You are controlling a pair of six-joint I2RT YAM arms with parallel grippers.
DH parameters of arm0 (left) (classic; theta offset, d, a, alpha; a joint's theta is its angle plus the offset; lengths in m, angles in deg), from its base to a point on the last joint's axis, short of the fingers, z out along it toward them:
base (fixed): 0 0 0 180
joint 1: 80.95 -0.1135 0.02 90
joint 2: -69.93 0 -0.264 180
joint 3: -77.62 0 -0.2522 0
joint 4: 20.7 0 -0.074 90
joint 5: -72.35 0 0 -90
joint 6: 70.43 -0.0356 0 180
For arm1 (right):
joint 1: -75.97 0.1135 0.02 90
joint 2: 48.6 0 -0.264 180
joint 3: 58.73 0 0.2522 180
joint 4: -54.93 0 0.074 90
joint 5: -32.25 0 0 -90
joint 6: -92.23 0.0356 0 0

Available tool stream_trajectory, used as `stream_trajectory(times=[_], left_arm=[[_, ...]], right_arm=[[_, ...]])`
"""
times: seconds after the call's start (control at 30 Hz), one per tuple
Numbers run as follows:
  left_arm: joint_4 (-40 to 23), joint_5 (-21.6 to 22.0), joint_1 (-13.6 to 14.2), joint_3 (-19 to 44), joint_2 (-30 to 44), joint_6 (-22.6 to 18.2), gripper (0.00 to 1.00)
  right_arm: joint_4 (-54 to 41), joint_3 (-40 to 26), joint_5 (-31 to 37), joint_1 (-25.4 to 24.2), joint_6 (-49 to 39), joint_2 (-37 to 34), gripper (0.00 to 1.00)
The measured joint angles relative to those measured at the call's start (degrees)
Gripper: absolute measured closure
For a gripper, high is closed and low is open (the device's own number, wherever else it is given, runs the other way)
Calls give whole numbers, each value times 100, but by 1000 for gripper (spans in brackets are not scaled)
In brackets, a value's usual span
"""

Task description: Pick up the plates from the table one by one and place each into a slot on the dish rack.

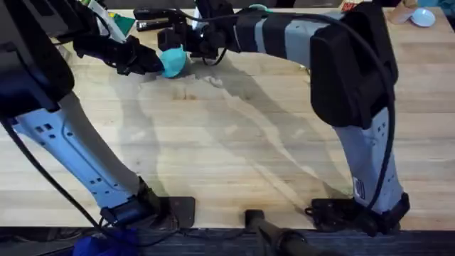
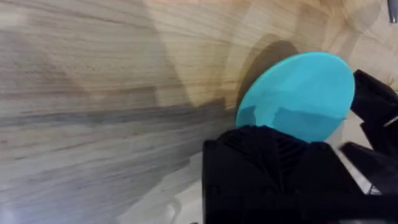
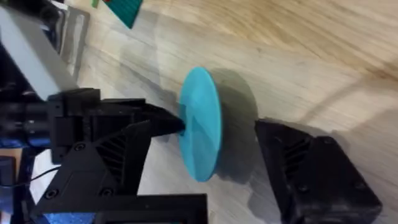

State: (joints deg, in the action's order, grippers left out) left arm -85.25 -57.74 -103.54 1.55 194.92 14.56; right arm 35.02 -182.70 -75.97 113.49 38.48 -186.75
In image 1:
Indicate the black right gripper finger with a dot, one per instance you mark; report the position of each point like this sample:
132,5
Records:
170,38

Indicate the blue cloth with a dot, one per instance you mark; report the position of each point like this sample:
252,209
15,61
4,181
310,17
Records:
103,245

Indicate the teal plate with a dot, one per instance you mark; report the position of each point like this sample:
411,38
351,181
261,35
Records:
174,62

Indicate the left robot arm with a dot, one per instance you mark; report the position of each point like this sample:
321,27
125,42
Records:
71,153

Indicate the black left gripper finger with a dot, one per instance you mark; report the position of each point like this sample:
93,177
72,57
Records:
149,57
147,69

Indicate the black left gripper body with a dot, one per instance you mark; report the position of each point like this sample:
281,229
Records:
106,49

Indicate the green board with blocks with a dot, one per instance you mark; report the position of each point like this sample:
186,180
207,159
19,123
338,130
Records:
125,23

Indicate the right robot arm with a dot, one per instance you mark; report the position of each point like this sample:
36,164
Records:
355,71

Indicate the red box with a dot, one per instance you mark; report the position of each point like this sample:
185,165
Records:
349,6

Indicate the tan cylinder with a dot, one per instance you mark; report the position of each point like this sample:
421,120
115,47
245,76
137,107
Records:
401,12

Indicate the white flat strip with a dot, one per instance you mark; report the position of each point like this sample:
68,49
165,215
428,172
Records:
106,21

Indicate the light blue small dish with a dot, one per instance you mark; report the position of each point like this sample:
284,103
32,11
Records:
423,17

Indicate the black stapler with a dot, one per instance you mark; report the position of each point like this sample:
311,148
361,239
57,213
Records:
153,16

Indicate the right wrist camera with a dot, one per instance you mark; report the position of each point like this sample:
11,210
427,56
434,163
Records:
213,8

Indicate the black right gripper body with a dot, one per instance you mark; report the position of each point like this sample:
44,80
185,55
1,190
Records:
213,39

